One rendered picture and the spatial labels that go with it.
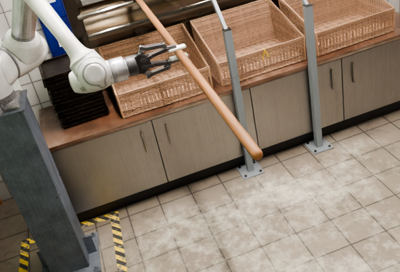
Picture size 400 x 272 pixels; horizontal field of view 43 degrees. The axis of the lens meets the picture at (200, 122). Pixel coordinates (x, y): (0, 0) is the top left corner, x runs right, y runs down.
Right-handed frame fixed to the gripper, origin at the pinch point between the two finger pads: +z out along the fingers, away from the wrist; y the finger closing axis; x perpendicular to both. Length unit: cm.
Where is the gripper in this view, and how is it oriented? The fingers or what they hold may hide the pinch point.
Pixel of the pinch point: (177, 52)
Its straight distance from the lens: 192.8
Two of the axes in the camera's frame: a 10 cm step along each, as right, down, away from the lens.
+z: 9.4, -3.0, 1.7
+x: 3.0, 4.5, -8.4
